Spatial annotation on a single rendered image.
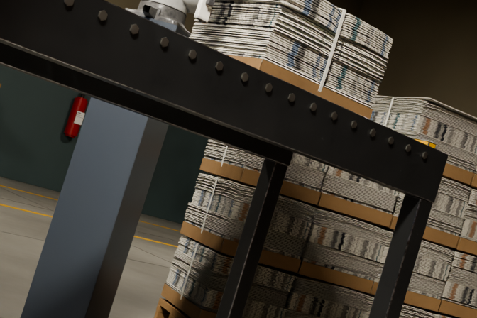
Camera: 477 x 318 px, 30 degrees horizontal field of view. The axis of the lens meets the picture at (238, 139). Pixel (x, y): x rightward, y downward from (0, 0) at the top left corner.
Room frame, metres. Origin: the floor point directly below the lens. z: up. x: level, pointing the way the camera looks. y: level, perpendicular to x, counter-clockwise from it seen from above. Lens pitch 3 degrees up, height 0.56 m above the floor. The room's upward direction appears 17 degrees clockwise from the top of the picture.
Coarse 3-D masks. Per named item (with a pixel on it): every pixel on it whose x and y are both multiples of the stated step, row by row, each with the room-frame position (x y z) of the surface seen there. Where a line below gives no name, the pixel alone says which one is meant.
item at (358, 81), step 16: (352, 16) 1.97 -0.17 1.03; (352, 32) 1.98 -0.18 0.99; (368, 32) 2.02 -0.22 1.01; (352, 48) 1.99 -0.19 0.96; (368, 48) 2.03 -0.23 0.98; (384, 48) 2.06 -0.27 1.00; (336, 64) 1.98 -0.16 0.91; (352, 64) 2.00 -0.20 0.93; (368, 64) 2.04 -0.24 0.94; (384, 64) 2.07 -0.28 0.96; (336, 80) 1.99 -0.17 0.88; (352, 80) 2.02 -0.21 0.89; (368, 80) 2.05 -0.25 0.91; (352, 96) 2.03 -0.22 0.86; (368, 96) 2.07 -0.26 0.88
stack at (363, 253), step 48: (240, 192) 2.75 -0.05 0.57; (336, 192) 2.89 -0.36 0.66; (384, 192) 2.96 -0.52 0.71; (192, 240) 3.00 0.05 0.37; (288, 240) 2.84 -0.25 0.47; (336, 240) 2.90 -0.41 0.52; (384, 240) 2.98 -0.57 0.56; (192, 288) 2.88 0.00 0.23; (288, 288) 2.87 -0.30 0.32; (336, 288) 2.93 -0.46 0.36; (432, 288) 3.08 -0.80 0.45
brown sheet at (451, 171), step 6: (444, 168) 3.03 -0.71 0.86; (450, 168) 3.04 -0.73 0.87; (456, 168) 3.05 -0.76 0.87; (444, 174) 3.04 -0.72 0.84; (450, 174) 3.05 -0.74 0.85; (456, 174) 3.06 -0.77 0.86; (462, 174) 3.07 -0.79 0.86; (468, 174) 3.08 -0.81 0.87; (462, 180) 3.07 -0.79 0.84; (468, 180) 3.08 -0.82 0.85
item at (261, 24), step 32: (224, 0) 1.99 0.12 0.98; (256, 0) 1.89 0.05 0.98; (288, 0) 1.85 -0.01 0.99; (320, 0) 1.90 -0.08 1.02; (192, 32) 2.05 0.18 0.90; (224, 32) 1.96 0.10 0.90; (256, 32) 1.88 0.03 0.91; (288, 32) 1.87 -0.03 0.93; (320, 32) 1.92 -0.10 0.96; (288, 64) 1.89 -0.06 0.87
